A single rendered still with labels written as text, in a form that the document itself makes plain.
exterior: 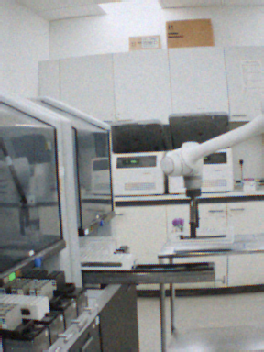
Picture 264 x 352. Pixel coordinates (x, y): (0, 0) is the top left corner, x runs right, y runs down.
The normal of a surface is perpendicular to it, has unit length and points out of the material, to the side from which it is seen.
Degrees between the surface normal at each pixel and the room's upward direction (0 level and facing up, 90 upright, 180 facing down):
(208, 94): 90
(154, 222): 90
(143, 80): 90
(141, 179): 90
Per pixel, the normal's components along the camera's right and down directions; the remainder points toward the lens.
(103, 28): -0.18, 0.06
